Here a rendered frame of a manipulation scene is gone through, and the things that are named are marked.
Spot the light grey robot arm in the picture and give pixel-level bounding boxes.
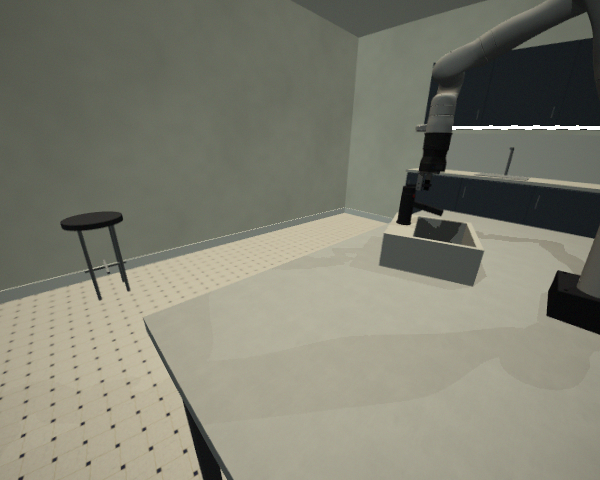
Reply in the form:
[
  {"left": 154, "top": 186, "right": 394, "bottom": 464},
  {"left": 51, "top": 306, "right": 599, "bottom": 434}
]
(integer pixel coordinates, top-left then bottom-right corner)
[{"left": 429, "top": 0, "right": 600, "bottom": 298}]

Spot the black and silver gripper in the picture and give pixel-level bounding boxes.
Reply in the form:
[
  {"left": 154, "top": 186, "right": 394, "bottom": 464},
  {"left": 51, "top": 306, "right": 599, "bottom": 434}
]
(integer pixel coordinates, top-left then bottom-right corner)
[{"left": 416, "top": 115, "right": 454, "bottom": 191}]

